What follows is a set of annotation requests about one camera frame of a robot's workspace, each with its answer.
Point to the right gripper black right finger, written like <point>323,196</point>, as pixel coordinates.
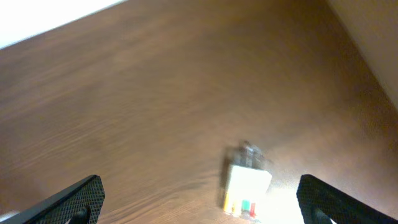
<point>320,203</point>

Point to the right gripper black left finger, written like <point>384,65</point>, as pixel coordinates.
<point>79,203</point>

